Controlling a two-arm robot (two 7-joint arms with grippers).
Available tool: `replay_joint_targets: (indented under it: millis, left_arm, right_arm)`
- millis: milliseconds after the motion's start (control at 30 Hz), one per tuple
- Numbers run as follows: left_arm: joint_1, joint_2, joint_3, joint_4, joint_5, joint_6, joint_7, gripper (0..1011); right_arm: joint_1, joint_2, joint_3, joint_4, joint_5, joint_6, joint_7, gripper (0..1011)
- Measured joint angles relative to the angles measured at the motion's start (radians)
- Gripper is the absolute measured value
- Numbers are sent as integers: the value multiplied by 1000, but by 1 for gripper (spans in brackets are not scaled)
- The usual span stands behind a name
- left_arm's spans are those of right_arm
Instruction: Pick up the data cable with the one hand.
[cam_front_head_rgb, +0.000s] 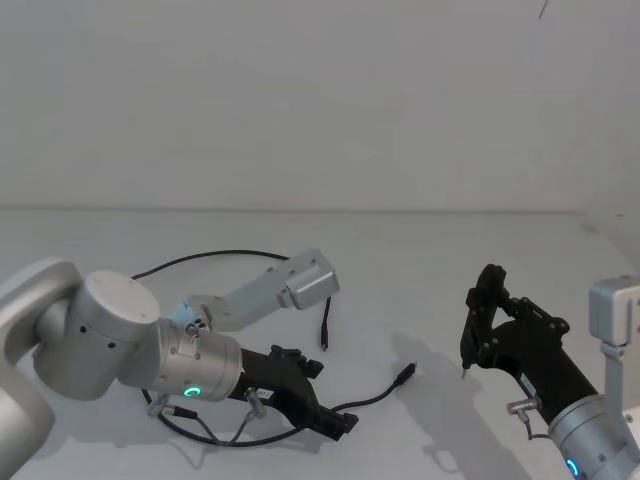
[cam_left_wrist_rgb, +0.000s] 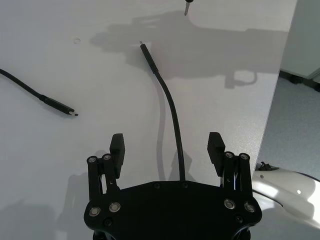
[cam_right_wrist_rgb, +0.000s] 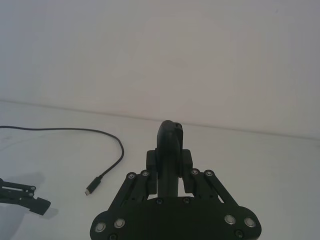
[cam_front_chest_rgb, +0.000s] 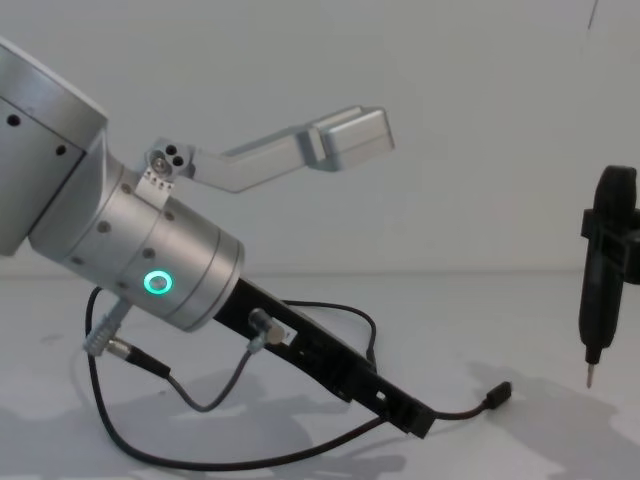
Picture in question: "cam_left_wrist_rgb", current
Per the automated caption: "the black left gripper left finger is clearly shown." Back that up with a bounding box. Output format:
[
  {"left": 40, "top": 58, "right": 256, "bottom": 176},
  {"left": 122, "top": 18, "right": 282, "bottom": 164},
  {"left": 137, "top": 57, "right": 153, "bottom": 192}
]
[{"left": 85, "top": 133, "right": 129, "bottom": 204}]

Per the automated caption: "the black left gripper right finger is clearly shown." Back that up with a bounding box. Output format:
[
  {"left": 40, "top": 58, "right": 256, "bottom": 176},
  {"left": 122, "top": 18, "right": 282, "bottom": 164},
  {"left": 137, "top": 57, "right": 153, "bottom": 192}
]
[{"left": 206, "top": 131, "right": 252, "bottom": 199}]

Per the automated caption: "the black cable with small plugs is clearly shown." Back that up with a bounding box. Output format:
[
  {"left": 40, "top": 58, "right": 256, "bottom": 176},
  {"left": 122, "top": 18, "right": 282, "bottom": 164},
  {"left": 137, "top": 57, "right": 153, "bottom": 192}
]
[{"left": 0, "top": 40, "right": 187, "bottom": 182}]

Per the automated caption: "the white robot body shell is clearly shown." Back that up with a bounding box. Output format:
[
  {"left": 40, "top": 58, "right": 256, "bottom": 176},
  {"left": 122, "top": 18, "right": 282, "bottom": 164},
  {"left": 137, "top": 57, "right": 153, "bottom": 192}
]
[{"left": 251, "top": 161, "right": 320, "bottom": 222}]

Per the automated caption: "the pale grey cabinet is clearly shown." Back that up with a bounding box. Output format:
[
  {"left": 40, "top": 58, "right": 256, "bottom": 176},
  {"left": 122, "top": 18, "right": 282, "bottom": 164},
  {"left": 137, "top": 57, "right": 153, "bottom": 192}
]
[{"left": 279, "top": 0, "right": 320, "bottom": 88}]

